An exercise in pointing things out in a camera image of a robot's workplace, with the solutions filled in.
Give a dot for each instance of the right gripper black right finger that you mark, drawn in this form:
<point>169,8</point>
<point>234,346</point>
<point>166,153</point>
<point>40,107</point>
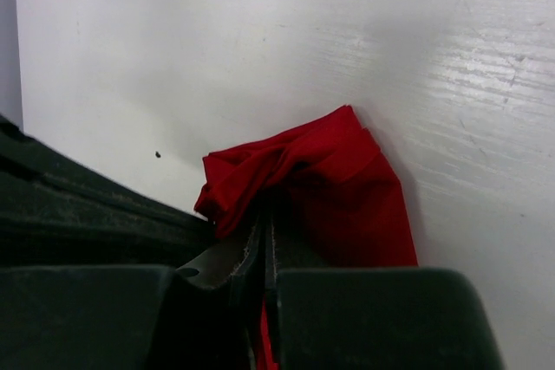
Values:
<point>285,248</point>

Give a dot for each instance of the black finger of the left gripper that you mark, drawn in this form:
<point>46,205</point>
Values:
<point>55,211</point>

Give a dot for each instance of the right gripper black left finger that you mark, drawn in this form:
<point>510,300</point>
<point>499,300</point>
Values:
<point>225,284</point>

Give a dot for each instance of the red cloth napkin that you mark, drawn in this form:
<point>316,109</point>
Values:
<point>350,208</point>

